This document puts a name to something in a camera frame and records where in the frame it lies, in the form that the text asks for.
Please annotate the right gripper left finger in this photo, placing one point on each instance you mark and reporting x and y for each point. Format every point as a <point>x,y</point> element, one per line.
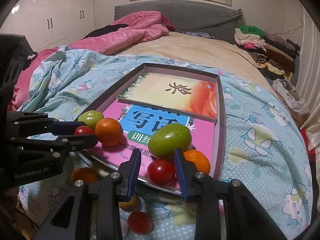
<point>71,218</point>

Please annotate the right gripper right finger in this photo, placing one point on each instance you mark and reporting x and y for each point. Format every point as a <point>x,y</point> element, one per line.
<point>244,216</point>

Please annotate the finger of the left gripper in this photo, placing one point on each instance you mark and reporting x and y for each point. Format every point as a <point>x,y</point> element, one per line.
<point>28,124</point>
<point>24,148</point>

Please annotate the small red cherry tomato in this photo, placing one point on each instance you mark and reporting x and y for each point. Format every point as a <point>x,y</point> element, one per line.
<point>83,130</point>

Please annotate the orange tangerine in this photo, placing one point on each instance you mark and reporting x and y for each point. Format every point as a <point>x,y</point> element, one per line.
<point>199,159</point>
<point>86,174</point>
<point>109,131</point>

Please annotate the green jujube fruit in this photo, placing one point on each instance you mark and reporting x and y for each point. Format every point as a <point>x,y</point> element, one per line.
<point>91,118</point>

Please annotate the large red tomato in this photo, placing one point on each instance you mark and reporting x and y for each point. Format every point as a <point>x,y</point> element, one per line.
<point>161,172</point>

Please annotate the brownish small fruit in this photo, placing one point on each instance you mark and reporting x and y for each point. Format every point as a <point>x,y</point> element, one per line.
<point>134,204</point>

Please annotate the red tomato on quilt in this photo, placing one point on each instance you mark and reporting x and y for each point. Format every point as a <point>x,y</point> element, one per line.
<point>139,222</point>

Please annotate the pink blue workbook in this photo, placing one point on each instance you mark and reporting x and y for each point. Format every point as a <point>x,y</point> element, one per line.
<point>139,124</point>

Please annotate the red bag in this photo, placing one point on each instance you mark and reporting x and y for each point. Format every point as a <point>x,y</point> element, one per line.
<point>311,153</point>

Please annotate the white wardrobe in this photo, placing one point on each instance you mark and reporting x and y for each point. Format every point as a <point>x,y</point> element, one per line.
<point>50,23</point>

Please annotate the grey shallow box tray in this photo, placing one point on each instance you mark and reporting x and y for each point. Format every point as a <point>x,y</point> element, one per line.
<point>111,94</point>

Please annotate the yellow orange book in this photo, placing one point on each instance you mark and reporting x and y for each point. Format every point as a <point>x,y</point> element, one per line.
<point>171,92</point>

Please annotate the black garment on bed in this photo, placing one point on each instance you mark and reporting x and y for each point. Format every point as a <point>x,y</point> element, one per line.
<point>105,30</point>

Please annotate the pink quilted blanket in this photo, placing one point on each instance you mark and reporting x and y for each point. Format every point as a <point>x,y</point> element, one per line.
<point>143,26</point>

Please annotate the cream satin curtain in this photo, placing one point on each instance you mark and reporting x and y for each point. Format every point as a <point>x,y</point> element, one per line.
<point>308,79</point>

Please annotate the stack of folded clothes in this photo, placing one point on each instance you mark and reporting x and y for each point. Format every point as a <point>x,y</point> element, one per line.
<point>274,56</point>

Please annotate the beige bed blanket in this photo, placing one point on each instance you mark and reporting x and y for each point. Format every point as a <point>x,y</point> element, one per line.
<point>203,51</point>

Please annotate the blue patterned pillow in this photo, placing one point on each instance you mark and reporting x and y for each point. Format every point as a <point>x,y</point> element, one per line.
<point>199,34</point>

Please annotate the grey headboard cover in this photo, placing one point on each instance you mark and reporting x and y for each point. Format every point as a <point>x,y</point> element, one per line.
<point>191,16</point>

